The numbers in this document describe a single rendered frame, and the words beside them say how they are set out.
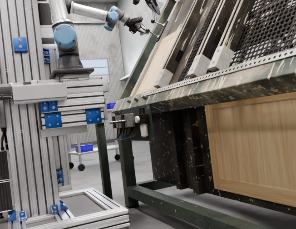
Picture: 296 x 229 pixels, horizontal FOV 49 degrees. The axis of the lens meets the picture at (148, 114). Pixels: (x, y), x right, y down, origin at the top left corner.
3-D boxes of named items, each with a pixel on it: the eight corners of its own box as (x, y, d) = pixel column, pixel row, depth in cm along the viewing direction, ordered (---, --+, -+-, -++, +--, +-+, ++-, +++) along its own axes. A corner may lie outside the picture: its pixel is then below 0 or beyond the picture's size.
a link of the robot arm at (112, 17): (53, -8, 233) (120, 9, 244) (54, -3, 244) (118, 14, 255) (50, 7, 232) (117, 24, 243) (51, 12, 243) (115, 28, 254)
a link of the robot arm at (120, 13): (106, 14, 263) (111, 6, 264) (118, 22, 267) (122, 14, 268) (109, 12, 256) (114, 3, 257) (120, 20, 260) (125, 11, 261)
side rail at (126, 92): (127, 106, 285) (117, 100, 281) (176, 6, 313) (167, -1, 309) (130, 105, 279) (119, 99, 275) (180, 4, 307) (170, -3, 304)
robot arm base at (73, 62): (59, 70, 181) (57, 52, 181) (56, 75, 195) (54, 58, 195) (86, 69, 187) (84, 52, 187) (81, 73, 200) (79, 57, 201)
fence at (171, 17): (133, 99, 260) (129, 97, 259) (179, 5, 284) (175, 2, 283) (135, 99, 256) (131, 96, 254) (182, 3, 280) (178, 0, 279)
